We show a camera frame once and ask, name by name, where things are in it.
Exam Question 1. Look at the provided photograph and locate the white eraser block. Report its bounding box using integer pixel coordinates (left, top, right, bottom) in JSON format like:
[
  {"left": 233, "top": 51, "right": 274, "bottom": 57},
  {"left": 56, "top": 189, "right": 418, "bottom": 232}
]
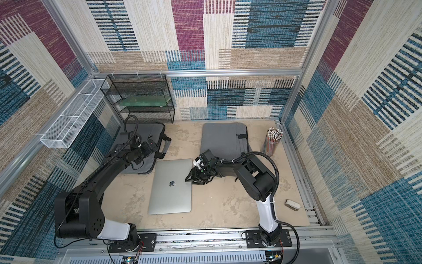
[{"left": 285, "top": 199, "right": 302, "bottom": 211}]

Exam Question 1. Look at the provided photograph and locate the black wire mesh shelf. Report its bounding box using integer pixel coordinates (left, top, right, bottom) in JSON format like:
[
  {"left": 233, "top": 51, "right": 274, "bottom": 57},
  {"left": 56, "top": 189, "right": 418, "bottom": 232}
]
[{"left": 101, "top": 74, "right": 175, "bottom": 123}]

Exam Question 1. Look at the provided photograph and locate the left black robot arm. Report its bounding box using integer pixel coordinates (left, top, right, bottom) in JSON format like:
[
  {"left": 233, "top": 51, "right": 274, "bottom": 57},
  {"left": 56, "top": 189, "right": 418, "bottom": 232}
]
[{"left": 55, "top": 132, "right": 159, "bottom": 251}]

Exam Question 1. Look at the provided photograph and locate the grey laptop bag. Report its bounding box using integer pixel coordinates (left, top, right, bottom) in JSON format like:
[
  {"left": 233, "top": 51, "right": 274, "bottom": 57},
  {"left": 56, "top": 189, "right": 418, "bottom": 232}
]
[
  {"left": 200, "top": 122, "right": 252, "bottom": 160},
  {"left": 103, "top": 122, "right": 171, "bottom": 174}
]

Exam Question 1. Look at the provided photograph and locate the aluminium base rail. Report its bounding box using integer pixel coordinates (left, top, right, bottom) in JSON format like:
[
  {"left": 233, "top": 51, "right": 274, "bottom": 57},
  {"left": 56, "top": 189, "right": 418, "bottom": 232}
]
[{"left": 55, "top": 225, "right": 348, "bottom": 264}]

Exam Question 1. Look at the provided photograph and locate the silver laptop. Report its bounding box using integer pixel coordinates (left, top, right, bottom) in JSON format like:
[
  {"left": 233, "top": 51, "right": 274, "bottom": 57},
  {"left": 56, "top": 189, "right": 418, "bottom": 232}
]
[{"left": 148, "top": 159, "right": 192, "bottom": 215}]

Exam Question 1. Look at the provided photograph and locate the cup of pencils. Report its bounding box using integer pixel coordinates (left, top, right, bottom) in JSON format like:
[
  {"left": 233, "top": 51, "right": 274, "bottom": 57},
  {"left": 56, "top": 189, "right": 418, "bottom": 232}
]
[{"left": 262, "top": 127, "right": 283, "bottom": 156}]

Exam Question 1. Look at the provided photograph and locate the green tray on shelf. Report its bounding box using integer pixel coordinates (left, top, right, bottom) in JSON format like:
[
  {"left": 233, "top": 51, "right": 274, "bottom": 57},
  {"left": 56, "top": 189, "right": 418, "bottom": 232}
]
[{"left": 114, "top": 96, "right": 171, "bottom": 107}]

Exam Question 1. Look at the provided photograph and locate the white wire mesh basket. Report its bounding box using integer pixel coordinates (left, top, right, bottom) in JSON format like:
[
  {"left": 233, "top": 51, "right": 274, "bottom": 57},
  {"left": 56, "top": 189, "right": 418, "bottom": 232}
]
[{"left": 40, "top": 79, "right": 104, "bottom": 149}]

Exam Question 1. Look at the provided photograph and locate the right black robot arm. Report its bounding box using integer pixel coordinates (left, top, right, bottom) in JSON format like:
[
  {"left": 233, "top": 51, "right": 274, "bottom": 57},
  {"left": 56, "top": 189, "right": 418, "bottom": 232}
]
[{"left": 185, "top": 150, "right": 283, "bottom": 247}]

